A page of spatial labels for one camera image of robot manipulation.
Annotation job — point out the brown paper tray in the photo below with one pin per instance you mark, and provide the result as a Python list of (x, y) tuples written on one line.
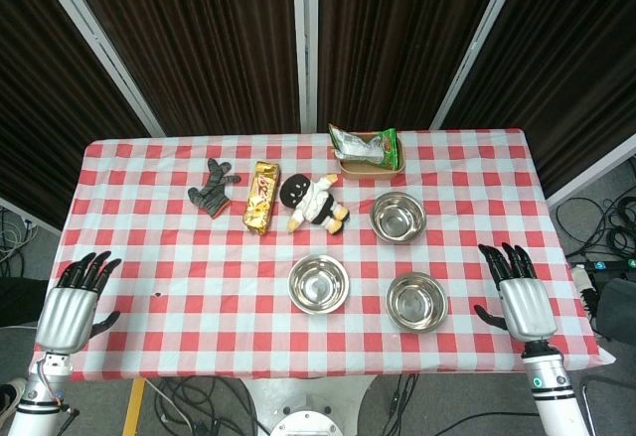
[(370, 173)]

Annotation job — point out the red white checkered tablecloth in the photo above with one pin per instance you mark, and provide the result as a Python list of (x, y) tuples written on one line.
[(199, 317)]

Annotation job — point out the black bag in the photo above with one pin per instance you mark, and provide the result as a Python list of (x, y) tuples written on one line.
[(618, 307)]

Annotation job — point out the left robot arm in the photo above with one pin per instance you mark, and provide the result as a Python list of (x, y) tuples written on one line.
[(37, 396)]

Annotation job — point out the stainless steel bowl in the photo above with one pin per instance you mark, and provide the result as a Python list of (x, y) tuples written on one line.
[(398, 217), (318, 284), (416, 302)]

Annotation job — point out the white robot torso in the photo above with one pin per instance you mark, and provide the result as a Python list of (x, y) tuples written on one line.
[(308, 421)]

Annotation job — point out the gray striped knit glove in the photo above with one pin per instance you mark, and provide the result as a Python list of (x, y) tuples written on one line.
[(213, 192)]

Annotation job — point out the white partition post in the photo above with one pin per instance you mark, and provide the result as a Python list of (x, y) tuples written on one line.
[(99, 43), (469, 48), (313, 43), (298, 43)]

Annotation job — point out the black headed plush doll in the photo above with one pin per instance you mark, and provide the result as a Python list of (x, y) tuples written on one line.
[(318, 202)]

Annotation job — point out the black power strip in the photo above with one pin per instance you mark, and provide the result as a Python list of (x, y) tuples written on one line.
[(603, 265)]

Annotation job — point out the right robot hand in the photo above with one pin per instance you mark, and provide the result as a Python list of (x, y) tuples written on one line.
[(526, 307)]

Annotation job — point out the dark brown partition panel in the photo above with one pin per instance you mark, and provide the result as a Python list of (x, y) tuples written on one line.
[(387, 43), (199, 43), (40, 83), (561, 58)]

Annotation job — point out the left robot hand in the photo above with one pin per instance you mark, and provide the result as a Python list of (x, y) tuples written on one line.
[(67, 317)]

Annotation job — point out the green white snack bag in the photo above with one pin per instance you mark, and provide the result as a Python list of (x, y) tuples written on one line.
[(363, 148)]

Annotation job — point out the gold snack package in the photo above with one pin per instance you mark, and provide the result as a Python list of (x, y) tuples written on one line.
[(261, 197)]

